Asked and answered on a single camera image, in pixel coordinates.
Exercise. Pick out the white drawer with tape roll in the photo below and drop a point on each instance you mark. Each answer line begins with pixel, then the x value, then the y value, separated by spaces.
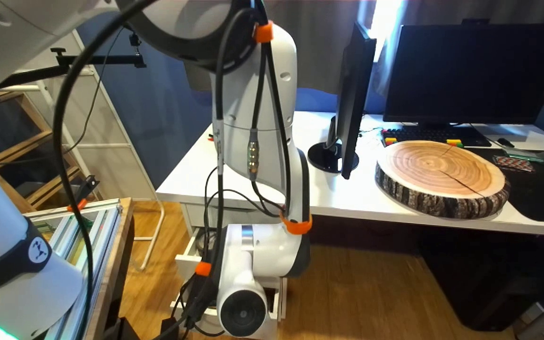
pixel 190 252

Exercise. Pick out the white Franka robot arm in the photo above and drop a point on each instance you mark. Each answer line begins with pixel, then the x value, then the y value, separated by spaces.
pixel 254 95

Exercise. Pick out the white shallow drawer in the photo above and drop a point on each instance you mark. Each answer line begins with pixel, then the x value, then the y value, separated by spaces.
pixel 199 214

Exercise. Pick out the white drawer with colourful clutter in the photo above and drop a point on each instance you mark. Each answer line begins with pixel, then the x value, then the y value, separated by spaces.
pixel 277 303

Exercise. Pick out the blue fabric panel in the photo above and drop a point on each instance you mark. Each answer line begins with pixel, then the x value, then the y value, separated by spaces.
pixel 316 101

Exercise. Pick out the black monitor with round stand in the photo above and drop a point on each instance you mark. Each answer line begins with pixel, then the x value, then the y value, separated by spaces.
pixel 354 95

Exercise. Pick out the yellow green toy block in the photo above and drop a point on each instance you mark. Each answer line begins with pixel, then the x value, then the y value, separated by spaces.
pixel 390 141
pixel 454 143

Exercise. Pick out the dark grey curtain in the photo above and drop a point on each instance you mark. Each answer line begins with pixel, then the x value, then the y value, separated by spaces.
pixel 473 12
pixel 326 44

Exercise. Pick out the black keyboard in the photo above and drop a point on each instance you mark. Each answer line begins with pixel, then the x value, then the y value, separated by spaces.
pixel 435 135

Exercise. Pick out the white metal rack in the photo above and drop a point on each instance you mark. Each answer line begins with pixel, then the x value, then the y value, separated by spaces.
pixel 105 146

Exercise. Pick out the wood slice cushion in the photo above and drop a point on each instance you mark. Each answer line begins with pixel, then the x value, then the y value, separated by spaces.
pixel 443 177

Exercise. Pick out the stack of glass panels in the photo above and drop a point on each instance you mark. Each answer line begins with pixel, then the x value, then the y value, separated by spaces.
pixel 99 233

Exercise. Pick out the wooden crate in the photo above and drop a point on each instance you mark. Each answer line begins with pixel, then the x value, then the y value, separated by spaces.
pixel 114 265

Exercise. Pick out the black orange clamp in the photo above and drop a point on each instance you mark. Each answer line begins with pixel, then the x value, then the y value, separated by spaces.
pixel 86 190

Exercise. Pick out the black boom stand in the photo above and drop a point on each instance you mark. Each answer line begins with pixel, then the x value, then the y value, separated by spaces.
pixel 103 61

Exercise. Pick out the large black monitor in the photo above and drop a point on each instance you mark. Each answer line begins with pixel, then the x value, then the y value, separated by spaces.
pixel 473 77

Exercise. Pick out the black computer mouse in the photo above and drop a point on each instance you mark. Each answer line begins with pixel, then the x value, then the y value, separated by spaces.
pixel 505 143

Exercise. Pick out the wooden ladder shelf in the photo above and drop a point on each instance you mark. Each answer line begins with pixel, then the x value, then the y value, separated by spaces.
pixel 20 148

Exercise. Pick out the white paper sheet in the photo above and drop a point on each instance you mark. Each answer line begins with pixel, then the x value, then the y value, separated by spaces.
pixel 524 133

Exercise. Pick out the black desk mat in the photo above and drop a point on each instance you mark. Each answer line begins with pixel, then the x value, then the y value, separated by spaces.
pixel 543 190

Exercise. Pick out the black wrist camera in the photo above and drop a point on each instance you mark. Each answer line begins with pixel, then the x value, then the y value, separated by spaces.
pixel 197 296

